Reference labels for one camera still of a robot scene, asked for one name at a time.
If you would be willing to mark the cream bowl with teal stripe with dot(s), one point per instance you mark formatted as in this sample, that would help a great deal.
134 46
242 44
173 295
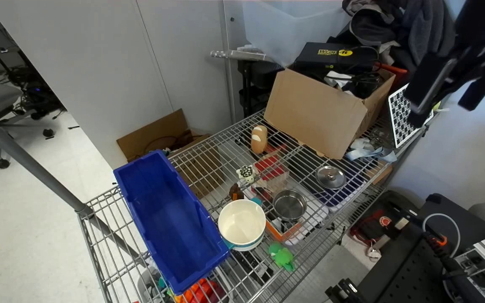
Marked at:
241 223

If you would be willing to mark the black and white checkerboard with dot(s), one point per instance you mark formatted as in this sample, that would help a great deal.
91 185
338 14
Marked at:
400 115

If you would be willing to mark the pile of dark clothes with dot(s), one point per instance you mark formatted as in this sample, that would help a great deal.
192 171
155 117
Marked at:
411 25

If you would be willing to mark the light blue crumpled cloth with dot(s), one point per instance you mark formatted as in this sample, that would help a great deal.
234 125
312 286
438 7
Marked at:
369 149

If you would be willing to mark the black box with yellow print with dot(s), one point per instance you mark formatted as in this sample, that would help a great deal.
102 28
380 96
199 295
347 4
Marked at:
326 57

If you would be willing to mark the open brown cardboard box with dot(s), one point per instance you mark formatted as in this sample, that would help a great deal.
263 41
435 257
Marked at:
314 113

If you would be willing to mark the blue and white tray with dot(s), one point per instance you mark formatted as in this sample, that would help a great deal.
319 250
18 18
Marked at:
352 193

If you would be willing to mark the steel pot lid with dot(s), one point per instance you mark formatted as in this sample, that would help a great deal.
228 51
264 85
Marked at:
331 176

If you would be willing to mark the red and black bag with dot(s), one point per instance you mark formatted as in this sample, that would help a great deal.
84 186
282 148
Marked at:
373 225

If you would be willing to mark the clear plastic storage bin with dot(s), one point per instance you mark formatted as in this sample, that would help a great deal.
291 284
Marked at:
280 25

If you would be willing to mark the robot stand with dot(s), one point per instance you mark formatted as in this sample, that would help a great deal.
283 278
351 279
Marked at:
411 269

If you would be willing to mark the red and wooden toy block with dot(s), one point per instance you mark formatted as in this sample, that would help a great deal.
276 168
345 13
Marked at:
272 170

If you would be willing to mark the black stand with silver bar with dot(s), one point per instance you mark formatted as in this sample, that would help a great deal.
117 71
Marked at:
253 80

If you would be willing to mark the toy bread loaf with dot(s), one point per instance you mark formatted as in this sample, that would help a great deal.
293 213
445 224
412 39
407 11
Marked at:
259 139

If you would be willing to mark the small steel pot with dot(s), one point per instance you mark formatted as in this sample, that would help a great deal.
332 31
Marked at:
289 205

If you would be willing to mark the orange tray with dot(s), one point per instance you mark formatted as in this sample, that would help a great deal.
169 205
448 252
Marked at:
286 233

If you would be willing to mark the white spotted toy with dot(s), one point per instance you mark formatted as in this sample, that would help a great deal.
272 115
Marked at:
246 173

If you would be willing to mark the green toy figure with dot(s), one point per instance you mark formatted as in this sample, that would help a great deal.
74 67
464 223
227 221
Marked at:
283 256

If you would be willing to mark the small brown toy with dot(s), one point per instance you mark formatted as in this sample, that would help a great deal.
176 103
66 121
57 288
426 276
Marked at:
236 192

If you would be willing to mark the flattened cardboard box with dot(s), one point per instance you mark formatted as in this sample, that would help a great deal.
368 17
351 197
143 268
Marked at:
154 134

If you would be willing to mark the blue plastic bin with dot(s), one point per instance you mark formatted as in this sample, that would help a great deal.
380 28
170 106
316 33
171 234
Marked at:
171 223

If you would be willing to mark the heap of orange toys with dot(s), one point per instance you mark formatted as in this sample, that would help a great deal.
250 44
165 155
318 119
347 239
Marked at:
200 292

